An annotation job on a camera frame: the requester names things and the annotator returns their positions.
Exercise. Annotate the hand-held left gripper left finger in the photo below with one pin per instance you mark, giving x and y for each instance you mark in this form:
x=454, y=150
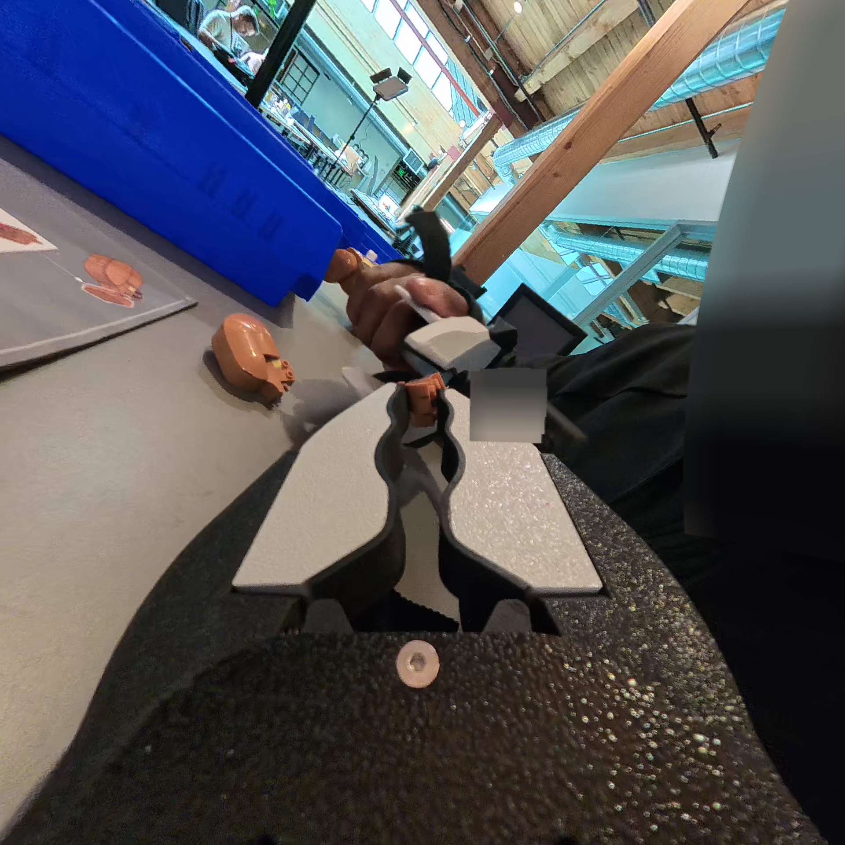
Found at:
x=324, y=515

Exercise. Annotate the grey instruction booklet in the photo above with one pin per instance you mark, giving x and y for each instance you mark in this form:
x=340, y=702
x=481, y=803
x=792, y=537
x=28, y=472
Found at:
x=53, y=291

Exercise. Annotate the grey desk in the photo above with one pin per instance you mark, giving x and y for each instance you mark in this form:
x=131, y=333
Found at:
x=106, y=462

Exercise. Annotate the person's right forearm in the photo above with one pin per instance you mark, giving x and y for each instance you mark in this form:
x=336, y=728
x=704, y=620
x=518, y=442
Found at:
x=621, y=383

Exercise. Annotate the small brown brick plate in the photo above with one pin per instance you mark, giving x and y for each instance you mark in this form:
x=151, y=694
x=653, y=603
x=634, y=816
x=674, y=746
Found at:
x=423, y=396

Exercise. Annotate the round brown brick assembly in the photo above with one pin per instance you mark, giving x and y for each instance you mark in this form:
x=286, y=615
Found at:
x=251, y=357

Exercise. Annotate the black monitor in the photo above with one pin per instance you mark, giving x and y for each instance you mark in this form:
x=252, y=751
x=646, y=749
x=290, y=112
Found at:
x=541, y=317

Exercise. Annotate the black tripod lamp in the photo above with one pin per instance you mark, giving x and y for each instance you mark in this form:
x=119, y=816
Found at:
x=390, y=86

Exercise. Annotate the wooden beam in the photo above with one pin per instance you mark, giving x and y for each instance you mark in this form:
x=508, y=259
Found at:
x=608, y=119

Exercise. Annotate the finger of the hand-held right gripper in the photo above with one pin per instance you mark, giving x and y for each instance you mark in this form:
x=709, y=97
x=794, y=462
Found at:
x=456, y=346

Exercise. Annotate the silver ventilation duct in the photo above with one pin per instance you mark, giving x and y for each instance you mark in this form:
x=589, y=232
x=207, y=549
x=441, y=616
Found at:
x=687, y=66

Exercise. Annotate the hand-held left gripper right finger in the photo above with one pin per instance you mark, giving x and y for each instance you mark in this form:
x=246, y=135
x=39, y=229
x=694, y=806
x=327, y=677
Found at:
x=522, y=515

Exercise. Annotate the brown and tan brick assembly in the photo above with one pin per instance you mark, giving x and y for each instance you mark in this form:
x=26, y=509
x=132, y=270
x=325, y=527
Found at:
x=346, y=264

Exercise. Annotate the row of blue plastic bins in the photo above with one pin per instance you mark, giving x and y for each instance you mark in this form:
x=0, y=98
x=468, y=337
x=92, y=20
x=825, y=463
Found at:
x=145, y=132

